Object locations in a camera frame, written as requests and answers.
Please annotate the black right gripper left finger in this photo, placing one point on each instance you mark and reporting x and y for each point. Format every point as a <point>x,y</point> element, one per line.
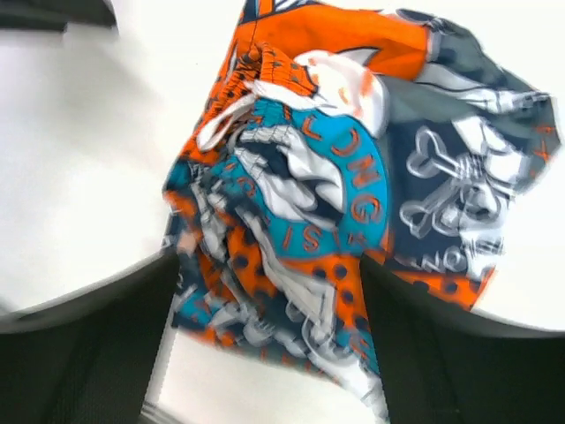
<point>89,358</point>

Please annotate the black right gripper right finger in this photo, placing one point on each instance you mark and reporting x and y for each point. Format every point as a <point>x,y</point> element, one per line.
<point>441,363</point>

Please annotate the colourful patterned shorts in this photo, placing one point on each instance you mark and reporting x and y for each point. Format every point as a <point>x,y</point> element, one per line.
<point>331,134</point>

